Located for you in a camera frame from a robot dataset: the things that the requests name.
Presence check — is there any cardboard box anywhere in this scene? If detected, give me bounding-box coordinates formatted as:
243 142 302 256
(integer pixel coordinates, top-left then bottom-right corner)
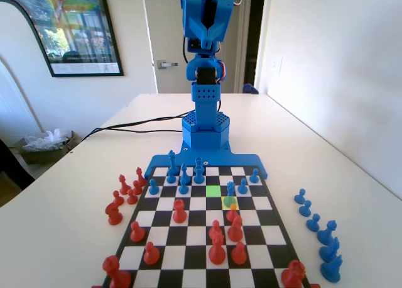
14 130 77 165

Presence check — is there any small blue object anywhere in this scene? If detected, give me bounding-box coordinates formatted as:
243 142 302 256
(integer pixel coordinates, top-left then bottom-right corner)
242 82 260 96

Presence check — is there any white arched panel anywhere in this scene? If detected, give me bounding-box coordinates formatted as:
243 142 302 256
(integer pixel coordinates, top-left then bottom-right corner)
0 57 43 147

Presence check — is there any blue chess king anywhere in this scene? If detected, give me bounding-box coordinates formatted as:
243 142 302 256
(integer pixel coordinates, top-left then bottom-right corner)
166 149 178 184

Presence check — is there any red chess knight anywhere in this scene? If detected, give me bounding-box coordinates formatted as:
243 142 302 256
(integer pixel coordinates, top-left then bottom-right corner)
104 201 124 226

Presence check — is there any blue chess rook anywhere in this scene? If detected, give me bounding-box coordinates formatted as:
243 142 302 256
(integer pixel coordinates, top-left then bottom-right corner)
192 157 205 184

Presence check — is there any blue chess knight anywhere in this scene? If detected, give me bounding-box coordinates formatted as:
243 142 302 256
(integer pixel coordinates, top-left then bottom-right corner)
318 236 341 263
320 253 344 284

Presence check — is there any red chess bishop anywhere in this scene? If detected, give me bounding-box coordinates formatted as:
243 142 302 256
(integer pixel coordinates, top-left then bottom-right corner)
135 167 148 187
118 174 131 196
227 214 245 243

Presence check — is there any black white chessboard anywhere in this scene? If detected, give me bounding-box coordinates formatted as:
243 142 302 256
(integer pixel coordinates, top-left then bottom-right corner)
102 165 312 288

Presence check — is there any black table cable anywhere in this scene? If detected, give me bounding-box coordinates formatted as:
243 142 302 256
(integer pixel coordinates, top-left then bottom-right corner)
81 124 183 141
94 111 197 131

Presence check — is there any black chair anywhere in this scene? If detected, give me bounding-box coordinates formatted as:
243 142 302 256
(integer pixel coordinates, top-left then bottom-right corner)
0 136 37 208

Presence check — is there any white door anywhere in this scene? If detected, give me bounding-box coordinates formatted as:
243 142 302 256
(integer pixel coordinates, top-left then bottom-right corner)
143 0 252 94

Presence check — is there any silver door handle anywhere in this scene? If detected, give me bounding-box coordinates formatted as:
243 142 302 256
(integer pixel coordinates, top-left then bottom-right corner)
156 59 179 70

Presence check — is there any blue base mounting plate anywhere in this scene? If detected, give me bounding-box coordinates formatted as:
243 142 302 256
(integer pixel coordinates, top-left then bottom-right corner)
144 145 269 180

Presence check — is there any blue chess bishop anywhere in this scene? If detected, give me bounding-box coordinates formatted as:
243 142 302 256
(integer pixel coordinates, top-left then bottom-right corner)
180 163 191 185

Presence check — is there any blue crowned chess piece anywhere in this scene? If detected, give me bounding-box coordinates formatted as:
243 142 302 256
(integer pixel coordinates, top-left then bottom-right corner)
225 181 238 209

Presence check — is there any black framed poster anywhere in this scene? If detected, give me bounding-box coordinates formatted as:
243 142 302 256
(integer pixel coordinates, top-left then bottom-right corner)
0 0 124 79

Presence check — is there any clear plastic bag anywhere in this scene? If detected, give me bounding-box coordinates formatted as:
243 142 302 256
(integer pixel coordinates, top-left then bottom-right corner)
22 128 71 152

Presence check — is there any blue chess queen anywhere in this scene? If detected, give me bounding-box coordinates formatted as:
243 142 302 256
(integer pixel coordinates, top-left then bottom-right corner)
316 219 339 246

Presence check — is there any red chess king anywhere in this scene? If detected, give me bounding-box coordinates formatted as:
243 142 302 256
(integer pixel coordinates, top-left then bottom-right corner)
208 231 227 266

